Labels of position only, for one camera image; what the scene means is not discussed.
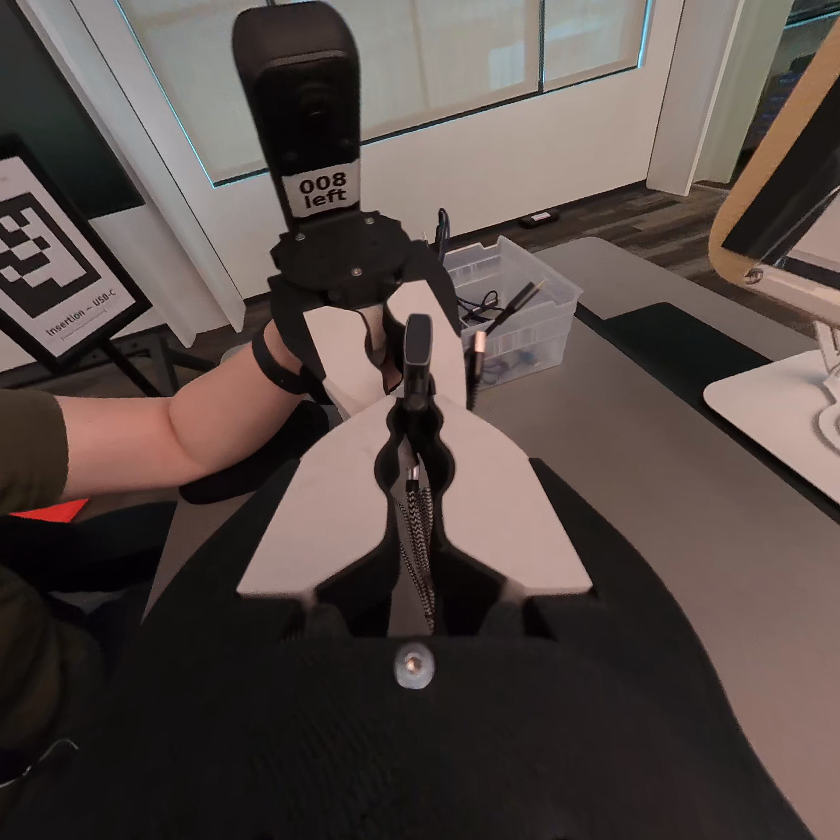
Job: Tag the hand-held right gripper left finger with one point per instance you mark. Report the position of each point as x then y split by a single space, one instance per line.
328 505

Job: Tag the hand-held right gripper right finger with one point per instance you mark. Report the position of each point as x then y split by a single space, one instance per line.
505 512

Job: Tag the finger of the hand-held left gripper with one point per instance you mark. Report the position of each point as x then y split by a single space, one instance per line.
341 354
446 341

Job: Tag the dark grey usb hub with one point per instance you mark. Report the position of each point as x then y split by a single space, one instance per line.
418 341

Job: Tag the clear plastic bin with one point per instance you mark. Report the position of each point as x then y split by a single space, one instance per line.
558 308

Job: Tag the person's left forearm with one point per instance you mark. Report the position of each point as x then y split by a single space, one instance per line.
164 439

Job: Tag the person's left hand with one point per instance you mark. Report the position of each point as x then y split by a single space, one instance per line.
295 417

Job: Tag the black power adapter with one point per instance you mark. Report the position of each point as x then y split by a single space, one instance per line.
538 218

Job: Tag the large paned window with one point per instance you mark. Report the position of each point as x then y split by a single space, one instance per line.
459 65

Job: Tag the white screen stand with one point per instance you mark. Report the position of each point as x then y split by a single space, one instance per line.
754 394

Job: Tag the black framed marker sign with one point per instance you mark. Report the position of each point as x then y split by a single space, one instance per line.
39 262

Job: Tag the large black monitor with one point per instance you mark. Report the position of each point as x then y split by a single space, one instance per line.
52 131

